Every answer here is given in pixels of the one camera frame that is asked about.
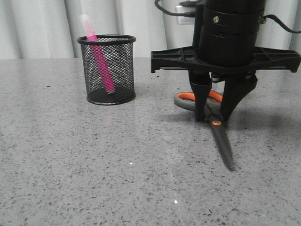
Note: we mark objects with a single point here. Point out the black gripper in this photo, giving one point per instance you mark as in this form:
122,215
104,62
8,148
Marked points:
235,89

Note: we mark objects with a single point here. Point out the black mesh pen holder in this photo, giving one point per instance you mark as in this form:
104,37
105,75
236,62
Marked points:
118,52

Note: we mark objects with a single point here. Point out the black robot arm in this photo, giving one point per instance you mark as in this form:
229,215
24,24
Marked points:
223,49

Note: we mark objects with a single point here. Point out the grey orange scissors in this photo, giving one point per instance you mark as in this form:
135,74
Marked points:
212,116

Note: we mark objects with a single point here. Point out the grey curtain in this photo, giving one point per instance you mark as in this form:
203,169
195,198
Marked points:
50,28

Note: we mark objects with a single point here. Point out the pink highlighter pen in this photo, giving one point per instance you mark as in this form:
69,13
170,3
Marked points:
98,55

